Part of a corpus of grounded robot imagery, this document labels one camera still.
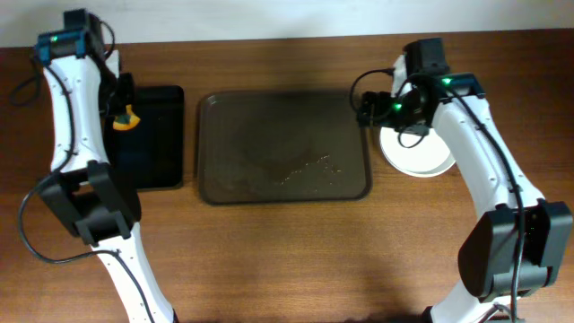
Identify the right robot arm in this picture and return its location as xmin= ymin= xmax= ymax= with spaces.
xmin=349 ymin=38 xmax=573 ymax=323

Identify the cream white plate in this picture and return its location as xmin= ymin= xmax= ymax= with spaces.
xmin=378 ymin=127 xmax=455 ymax=178

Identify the green yellow sponge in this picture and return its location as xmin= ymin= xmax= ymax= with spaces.
xmin=112 ymin=105 xmax=141 ymax=131

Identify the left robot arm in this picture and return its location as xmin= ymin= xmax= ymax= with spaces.
xmin=32 ymin=9 xmax=178 ymax=322

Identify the black water tray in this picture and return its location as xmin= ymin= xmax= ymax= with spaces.
xmin=103 ymin=85 xmax=185 ymax=191

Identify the brown serving tray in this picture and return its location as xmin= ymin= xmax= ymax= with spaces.
xmin=196 ymin=90 xmax=372 ymax=205

